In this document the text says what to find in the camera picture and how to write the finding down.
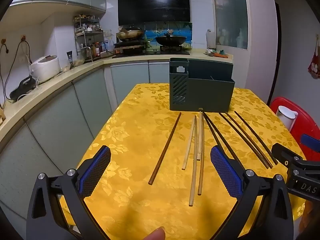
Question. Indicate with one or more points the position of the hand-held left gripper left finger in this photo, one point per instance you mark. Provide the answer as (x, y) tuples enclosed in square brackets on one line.
[(97, 170)]

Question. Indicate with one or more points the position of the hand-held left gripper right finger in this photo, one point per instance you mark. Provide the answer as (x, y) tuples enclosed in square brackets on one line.
[(225, 172)]

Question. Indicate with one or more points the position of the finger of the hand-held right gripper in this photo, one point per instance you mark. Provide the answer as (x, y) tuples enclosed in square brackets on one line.
[(311, 143), (287, 155)]

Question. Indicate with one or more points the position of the light bamboo chopstick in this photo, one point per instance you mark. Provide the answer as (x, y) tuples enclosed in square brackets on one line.
[(193, 167), (199, 140), (201, 180), (189, 142)]

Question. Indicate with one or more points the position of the dark chopstick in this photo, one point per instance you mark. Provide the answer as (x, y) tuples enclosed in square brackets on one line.
[(245, 142), (211, 130), (255, 137), (226, 146), (240, 128)]

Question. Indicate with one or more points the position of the brown wooden chopstick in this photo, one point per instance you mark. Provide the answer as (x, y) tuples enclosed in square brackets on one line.
[(165, 150)]

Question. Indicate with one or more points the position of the green utensil holder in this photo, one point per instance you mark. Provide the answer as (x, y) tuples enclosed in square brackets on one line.
[(210, 95)]

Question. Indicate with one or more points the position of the person's left hand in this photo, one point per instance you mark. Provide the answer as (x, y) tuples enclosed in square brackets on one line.
[(156, 233)]

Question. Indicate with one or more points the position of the red plastic chair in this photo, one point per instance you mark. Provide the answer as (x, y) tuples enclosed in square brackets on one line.
[(303, 122)]

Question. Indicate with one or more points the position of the white kettle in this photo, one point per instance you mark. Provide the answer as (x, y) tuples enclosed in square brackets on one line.
[(285, 117)]

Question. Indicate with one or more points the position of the yellow floral tablecloth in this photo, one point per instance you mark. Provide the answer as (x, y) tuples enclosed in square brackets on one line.
[(140, 120)]

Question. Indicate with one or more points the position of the pale green lower cabinets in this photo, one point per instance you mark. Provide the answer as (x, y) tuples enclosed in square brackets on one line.
[(62, 110)]

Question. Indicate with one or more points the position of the red hanging cloth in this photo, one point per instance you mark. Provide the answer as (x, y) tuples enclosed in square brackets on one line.
[(315, 65)]

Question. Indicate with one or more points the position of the beige kitchen countertop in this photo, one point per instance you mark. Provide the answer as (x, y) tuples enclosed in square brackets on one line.
[(75, 72)]

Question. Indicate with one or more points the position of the black countertop appliance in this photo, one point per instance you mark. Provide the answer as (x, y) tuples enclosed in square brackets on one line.
[(22, 87)]

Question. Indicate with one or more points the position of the dark standing packet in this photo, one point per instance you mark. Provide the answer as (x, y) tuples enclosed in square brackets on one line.
[(70, 60)]

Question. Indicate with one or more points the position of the white rice cooker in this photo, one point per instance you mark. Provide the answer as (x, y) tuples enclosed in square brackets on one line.
[(46, 67)]

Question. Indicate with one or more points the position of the orange cutting board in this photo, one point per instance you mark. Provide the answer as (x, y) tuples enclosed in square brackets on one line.
[(215, 54)]

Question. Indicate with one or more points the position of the row of condiment bottles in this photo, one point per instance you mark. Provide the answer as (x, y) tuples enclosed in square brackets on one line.
[(96, 50)]

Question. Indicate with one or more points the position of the black gas cooktop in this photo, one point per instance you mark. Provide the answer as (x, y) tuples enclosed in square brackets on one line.
[(150, 52)]

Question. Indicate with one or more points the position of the black induction cooker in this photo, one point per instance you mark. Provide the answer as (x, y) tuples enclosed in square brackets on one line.
[(128, 44)]

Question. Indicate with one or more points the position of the translucent plastic bottle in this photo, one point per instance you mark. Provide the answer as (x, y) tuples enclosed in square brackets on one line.
[(210, 40)]

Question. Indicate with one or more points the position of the golden lidded pan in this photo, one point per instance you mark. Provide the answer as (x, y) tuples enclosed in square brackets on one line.
[(130, 33)]

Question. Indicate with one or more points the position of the metal spice rack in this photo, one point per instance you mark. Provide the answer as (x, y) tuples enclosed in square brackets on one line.
[(87, 30)]

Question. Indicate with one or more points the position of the black wok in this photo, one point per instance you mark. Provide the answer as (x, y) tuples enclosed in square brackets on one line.
[(171, 40)]

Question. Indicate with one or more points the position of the frosted glass partition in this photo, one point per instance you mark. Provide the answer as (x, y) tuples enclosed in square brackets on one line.
[(230, 17)]

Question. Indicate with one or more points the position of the blue sea picture backsplash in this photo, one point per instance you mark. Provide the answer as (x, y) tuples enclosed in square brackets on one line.
[(160, 31)]

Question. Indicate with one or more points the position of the black range hood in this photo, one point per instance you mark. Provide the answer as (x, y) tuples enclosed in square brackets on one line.
[(152, 5)]

